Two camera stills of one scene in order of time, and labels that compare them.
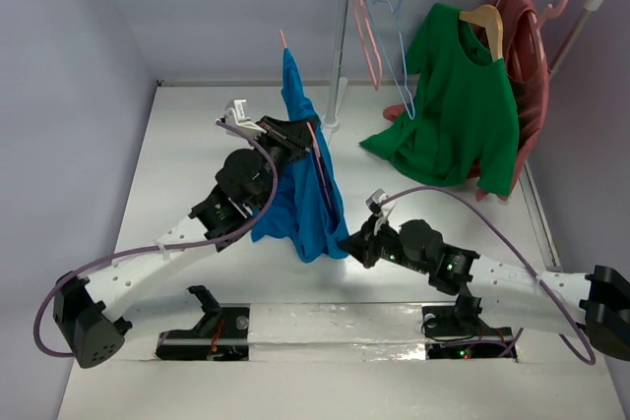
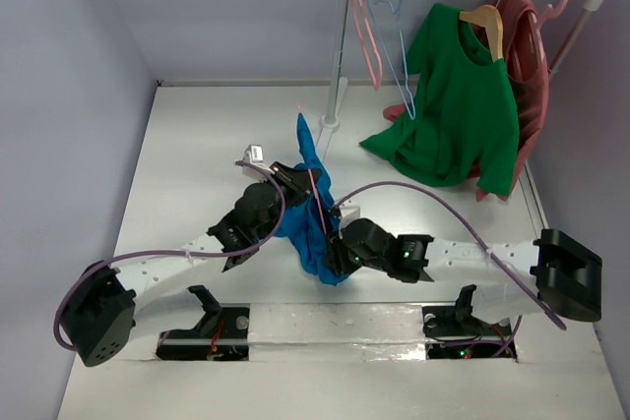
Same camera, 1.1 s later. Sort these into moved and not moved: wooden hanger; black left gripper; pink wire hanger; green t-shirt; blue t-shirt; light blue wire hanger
Moved: black left gripper; blue t-shirt; pink wire hanger
Not moved: light blue wire hanger; green t-shirt; wooden hanger
